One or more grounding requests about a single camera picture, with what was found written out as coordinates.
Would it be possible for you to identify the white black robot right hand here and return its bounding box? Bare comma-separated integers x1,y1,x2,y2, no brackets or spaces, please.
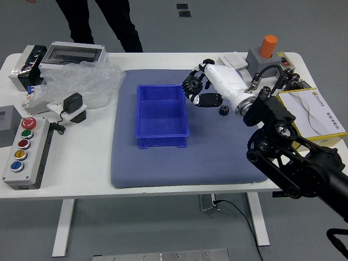
181,63,255,109

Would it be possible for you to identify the big black gear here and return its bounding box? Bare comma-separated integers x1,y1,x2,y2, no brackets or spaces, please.
182,75,204,95

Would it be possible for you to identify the white clear-lid distribution box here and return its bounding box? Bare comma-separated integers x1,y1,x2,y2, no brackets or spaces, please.
39,41,109,69

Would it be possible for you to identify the blue plastic box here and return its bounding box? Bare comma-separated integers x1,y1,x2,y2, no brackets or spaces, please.
135,84,191,150

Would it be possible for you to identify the white yellow cardboard box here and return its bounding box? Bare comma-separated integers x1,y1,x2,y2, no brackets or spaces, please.
275,86,348,152

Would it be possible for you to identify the grey under-table power box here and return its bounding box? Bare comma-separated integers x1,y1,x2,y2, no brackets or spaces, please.
198,194,221,213

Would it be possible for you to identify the plain grey box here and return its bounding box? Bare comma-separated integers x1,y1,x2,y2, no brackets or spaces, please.
0,105,23,148

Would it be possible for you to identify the grey push-button control box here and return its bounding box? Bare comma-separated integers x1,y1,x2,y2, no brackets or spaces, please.
2,116,51,191

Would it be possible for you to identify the grey block holder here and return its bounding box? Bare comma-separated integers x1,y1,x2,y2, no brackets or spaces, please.
246,48,282,78

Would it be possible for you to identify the orange cylinder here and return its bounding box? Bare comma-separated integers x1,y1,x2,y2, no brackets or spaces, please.
259,34,279,59

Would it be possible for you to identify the person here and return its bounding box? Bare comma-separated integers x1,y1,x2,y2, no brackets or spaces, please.
55,0,144,53

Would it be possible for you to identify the black circuit board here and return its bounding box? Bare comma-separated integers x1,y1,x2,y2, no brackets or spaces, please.
296,78,314,90

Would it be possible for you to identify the blue-grey foam mat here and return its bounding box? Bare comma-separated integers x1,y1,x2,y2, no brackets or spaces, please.
110,69,270,189

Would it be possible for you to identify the clear crumpled plastic bag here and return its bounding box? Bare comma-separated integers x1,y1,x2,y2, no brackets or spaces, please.
40,61,127,110

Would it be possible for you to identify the white circuit breaker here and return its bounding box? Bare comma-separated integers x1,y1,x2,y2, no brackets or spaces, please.
21,84,53,116

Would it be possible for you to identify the black power adapter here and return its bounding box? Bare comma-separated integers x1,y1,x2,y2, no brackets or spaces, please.
63,92,84,115

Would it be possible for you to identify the white socket base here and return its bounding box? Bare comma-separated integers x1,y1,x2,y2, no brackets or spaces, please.
46,100,89,125

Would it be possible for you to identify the white table leg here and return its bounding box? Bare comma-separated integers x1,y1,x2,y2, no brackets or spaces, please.
246,192,271,247
51,199,76,258

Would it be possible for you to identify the grey metal plate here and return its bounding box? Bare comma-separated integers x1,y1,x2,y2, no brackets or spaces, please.
92,247,230,261

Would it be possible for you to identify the white wall switch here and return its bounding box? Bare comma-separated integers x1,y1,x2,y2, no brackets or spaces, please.
222,53,249,69

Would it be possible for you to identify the grey red-button switch box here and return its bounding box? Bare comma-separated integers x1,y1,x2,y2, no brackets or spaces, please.
276,52,293,69

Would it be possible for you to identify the white black wrapped enclosure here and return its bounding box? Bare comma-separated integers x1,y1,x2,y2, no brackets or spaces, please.
8,45,48,92

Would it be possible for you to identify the thin black adapter cord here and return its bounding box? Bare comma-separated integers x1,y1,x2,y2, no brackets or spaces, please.
50,108,67,135

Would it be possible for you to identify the black floor power cable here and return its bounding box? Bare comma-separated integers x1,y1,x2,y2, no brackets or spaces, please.
213,200,265,261

